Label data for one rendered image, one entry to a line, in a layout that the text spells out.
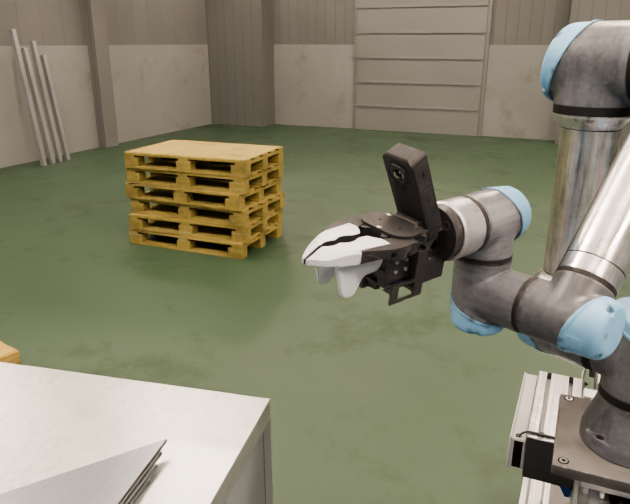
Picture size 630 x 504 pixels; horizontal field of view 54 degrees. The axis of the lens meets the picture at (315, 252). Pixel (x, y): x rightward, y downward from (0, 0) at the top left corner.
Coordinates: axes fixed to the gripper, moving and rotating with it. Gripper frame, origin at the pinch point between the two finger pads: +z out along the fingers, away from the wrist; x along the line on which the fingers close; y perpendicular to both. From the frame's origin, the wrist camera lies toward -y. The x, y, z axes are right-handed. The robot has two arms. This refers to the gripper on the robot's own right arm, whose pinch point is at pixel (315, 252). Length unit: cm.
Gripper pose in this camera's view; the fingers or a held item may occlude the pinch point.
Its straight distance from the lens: 61.3
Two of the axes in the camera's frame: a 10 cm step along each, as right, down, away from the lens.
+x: -6.4, -3.7, 6.7
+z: -7.6, 2.1, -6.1
